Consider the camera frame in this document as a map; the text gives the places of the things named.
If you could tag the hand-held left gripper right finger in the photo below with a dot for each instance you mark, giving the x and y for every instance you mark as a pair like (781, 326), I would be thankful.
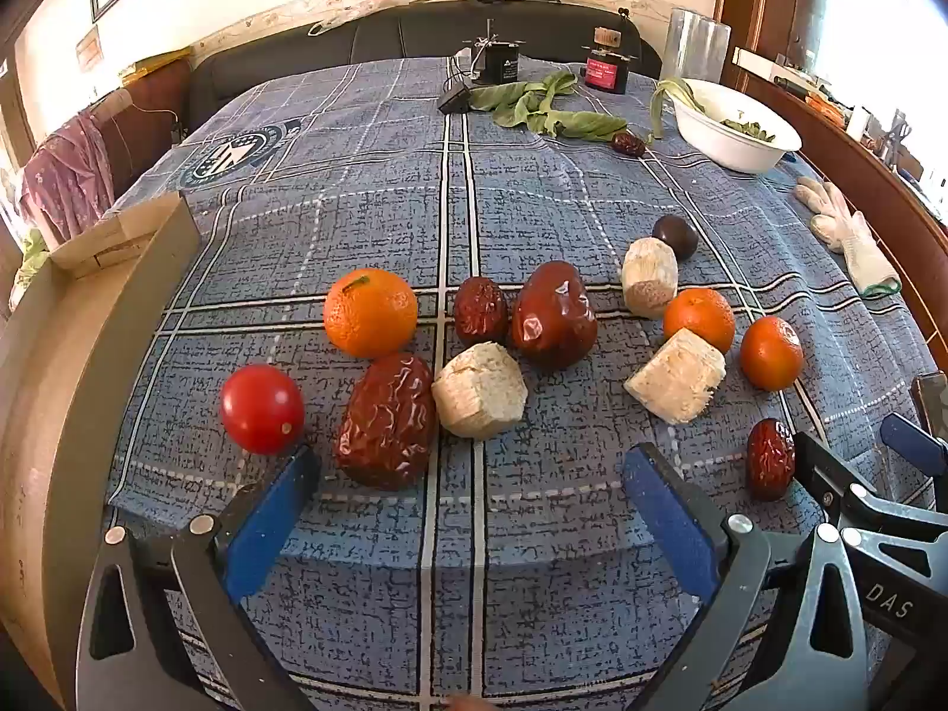
(670, 526)

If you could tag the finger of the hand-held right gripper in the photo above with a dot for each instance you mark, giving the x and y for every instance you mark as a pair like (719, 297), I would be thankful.
(829, 470)
(915, 441)

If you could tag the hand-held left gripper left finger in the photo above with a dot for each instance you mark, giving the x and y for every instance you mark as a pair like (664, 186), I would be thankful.
(272, 522)

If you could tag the small wrinkled red jujube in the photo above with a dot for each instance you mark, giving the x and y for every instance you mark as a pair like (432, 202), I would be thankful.
(629, 144)
(770, 459)
(481, 311)

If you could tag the large wrinkled red jujube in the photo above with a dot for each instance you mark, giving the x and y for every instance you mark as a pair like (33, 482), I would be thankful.
(385, 422)

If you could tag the brown cardboard box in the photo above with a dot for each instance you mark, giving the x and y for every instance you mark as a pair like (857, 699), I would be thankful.
(67, 400)

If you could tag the large smooth red jujube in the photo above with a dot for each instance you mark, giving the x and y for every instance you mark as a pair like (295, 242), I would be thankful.
(554, 315)

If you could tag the pale sugarcane piece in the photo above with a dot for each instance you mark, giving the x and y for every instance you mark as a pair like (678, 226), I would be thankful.
(649, 278)
(480, 389)
(674, 378)

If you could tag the red tomato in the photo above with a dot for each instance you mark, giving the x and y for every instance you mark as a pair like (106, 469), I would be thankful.
(261, 409)

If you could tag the small orange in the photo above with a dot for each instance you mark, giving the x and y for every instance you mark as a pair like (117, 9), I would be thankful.
(772, 354)
(700, 318)

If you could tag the white work glove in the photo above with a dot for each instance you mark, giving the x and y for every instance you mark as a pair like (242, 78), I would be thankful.
(852, 237)

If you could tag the large orange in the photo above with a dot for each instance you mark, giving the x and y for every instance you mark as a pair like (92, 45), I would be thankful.
(370, 313)

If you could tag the wooden window sill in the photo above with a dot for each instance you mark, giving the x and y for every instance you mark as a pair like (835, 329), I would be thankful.
(874, 170)

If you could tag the dark purple round fruit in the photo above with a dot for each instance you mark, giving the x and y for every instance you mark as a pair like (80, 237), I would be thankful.
(678, 235)

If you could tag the white bowl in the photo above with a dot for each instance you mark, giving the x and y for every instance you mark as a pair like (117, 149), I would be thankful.
(733, 152)

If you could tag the chopped greens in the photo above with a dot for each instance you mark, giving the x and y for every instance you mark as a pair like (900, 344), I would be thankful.
(749, 129)

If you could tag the blue plaid blanket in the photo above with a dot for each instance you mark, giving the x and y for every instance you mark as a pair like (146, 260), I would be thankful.
(518, 192)

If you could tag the pink garment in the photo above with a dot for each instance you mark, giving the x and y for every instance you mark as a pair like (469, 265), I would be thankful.
(67, 170)

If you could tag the green leaf with stalk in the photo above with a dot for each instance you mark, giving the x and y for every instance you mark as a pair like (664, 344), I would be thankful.
(670, 89)

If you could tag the clear glass jar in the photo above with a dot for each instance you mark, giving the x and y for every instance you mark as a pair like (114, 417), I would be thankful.
(695, 44)

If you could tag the green leafy vegetable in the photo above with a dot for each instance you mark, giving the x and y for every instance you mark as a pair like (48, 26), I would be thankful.
(529, 100)

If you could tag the black bottle with red label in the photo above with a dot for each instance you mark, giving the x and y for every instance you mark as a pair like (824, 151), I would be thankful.
(607, 70)

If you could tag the black power adapter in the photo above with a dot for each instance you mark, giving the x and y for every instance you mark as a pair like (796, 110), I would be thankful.
(454, 98)

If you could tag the black sofa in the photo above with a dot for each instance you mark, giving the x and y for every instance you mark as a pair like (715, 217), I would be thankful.
(296, 52)

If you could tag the black box device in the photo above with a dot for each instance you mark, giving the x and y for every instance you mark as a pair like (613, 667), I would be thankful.
(496, 63)

